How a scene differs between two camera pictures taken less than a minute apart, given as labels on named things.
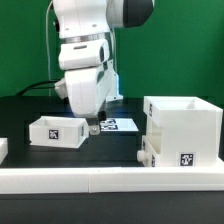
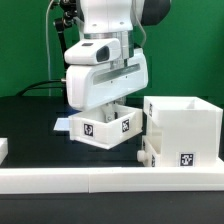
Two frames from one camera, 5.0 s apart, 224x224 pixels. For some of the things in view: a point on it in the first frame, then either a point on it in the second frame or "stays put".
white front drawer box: x=151 y=154 stays put
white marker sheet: x=118 y=124 to x=62 y=124
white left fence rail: x=3 y=149 stays put
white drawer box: x=58 y=131 to x=89 y=126
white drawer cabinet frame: x=189 y=130 stays put
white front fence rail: x=110 y=179 stays put
